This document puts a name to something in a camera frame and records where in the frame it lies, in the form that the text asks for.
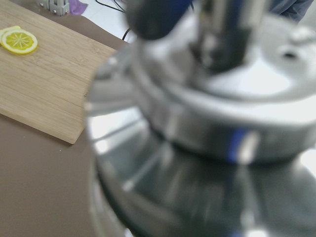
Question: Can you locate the wooden cutting board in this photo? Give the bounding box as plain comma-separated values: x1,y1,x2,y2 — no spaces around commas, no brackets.
0,0,114,144

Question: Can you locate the purple cloth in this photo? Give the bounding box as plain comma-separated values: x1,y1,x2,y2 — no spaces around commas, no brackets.
69,0,88,15

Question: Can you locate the yellow lemon slice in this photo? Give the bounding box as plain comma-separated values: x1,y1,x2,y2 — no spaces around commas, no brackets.
0,26,38,54

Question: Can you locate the seated person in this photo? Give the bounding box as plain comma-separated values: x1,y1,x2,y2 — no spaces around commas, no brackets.
269,0,314,22

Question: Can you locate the aluminium frame post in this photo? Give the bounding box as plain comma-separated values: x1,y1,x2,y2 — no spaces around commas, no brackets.
36,0,70,16

